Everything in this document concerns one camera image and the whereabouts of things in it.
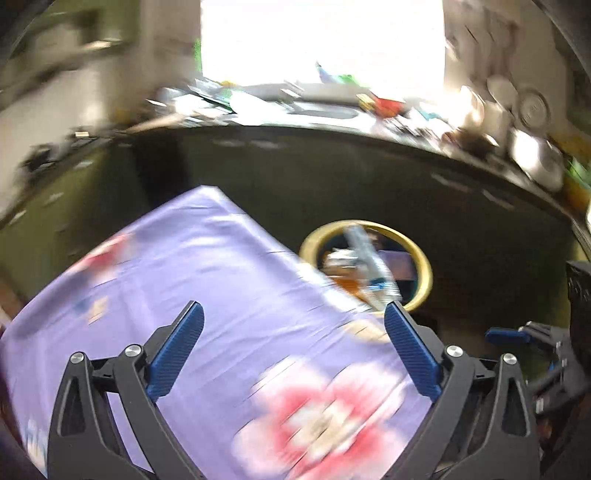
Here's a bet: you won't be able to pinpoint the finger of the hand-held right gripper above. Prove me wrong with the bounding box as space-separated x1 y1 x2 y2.
485 322 568 365

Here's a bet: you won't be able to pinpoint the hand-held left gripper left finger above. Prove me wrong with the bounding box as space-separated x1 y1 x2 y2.
47 301 205 480

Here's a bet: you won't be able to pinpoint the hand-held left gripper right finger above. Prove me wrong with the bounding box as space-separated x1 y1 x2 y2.
384 301 541 480

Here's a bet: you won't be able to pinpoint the clear plastic water bottle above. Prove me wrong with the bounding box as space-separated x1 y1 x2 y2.
344 224 402 306

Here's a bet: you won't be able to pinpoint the red and white milk carton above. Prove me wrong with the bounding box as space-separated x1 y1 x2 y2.
323 249 366 278

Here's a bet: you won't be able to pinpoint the yellow rimmed trash bin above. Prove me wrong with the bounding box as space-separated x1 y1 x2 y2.
299 220 434 313

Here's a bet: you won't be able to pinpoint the purple floral tablecloth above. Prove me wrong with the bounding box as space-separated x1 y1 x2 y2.
0 185 439 480

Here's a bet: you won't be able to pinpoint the blue cardboard box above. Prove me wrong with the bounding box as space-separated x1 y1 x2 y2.
383 251 417 281

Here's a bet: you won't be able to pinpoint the white rice cooker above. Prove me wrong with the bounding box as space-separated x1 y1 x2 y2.
508 128 566 193

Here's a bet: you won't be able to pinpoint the green lower cabinets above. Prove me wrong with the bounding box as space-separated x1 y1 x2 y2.
0 134 153 305

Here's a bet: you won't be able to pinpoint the dark sink counter cabinets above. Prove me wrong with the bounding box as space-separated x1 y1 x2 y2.
134 124 583 333

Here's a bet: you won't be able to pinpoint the round metal strainer lid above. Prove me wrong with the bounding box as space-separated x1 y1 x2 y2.
518 90 550 126

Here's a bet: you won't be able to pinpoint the white kettle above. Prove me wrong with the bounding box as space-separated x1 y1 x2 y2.
461 85 486 131

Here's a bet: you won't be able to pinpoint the round white lid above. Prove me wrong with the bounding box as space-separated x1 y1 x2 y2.
487 76 519 109

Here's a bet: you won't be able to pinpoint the red plastic container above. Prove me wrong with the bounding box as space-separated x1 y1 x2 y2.
368 95 403 116

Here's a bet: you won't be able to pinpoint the steel kitchen sink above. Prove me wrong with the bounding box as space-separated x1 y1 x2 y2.
286 102 362 119

